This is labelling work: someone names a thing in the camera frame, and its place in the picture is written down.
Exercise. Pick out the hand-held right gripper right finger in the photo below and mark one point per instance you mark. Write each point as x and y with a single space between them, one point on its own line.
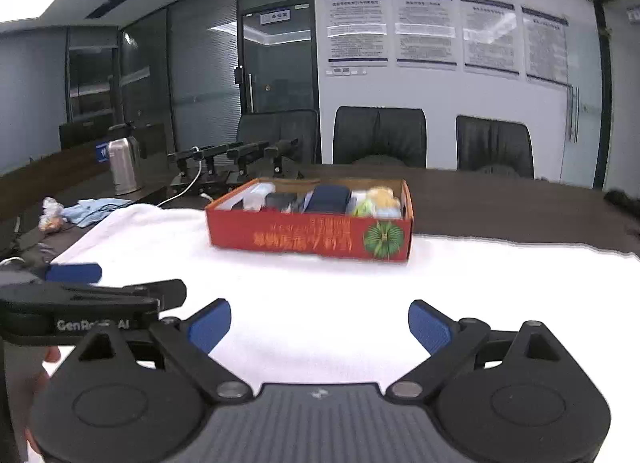
430 328

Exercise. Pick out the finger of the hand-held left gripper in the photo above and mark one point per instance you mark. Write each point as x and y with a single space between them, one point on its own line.
170 292
75 273

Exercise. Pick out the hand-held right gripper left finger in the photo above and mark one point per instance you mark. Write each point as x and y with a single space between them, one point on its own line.
210 325

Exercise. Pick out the red cardboard box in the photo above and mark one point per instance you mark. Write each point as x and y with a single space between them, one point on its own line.
300 238

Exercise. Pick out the yellow and white plush toy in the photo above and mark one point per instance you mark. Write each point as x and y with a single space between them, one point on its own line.
385 199

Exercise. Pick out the iridescent plastic bag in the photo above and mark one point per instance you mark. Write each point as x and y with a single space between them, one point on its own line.
360 207

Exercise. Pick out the black power adapter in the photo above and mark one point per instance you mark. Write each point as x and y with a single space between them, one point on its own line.
280 201

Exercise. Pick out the dark blue zip pouch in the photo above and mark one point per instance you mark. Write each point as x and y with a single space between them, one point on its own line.
325 199

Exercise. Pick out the dark wooden desktop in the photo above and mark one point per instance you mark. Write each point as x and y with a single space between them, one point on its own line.
500 203

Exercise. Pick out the person's left hand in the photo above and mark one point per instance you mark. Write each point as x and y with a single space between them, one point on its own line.
37 393

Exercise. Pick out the light blue cloth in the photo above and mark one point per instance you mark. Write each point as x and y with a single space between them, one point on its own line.
95 210

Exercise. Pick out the white towel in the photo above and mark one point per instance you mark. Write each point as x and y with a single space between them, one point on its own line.
350 293

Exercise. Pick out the steel thermos jug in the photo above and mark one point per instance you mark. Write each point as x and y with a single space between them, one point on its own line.
124 168

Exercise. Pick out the blue desk sign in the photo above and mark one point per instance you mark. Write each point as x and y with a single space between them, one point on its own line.
102 153

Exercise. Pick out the black office chair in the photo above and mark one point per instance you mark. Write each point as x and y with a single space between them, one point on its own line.
280 135
495 145
380 135

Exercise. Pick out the dark cloth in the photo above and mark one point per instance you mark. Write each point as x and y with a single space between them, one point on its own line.
622 203

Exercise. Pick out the small wall label strip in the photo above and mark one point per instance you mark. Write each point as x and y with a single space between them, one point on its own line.
345 71

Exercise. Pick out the wall poster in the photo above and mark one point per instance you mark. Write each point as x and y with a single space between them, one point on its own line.
425 28
545 45
490 35
357 28

